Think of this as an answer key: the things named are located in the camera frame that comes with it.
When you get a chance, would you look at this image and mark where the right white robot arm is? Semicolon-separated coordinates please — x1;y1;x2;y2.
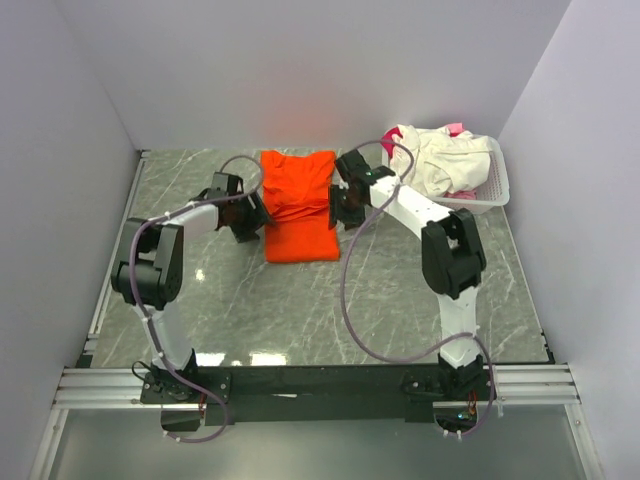
329;150;488;399

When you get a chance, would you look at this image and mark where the cream white t shirt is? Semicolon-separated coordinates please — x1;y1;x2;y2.
388;124;494;199

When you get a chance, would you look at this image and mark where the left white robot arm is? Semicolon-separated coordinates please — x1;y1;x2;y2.
110;172;271;402

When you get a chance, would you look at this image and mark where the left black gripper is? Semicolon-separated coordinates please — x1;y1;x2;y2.
229;189;277;243

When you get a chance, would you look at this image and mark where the white plastic laundry basket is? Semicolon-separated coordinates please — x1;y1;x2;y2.
382;125;509;214

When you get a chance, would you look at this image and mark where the pink garment in basket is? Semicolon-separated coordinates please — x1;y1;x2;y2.
378;121;479;203

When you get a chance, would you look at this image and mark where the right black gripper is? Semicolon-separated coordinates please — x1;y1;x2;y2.
328;184;366;232

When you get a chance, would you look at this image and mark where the orange t shirt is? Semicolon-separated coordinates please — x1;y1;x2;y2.
261;150;340;264

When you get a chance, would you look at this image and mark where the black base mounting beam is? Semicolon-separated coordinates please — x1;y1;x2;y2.
140;360;496;426

